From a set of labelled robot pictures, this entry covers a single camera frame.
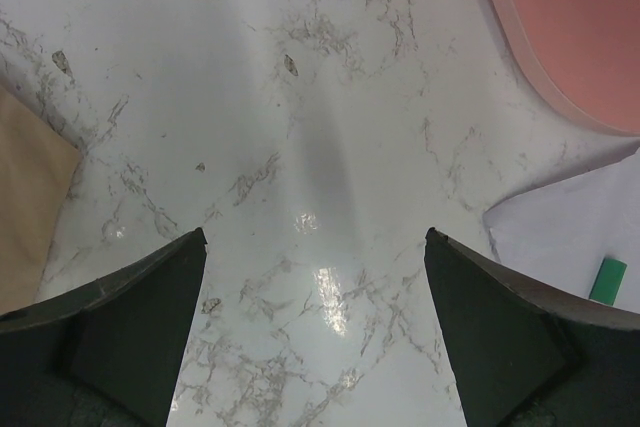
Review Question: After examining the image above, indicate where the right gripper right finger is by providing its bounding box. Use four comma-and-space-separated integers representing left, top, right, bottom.
424, 229, 639, 426

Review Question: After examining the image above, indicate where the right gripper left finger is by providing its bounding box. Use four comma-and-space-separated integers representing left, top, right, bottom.
1, 228, 207, 426

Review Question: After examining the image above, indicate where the beige t shirt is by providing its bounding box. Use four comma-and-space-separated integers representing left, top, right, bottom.
1, 89, 80, 314

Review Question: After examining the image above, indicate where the white paper sheet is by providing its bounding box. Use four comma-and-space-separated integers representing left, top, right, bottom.
483, 152, 639, 313

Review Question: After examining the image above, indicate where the pink two-tier side table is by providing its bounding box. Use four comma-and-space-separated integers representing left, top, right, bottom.
491, 0, 639, 136

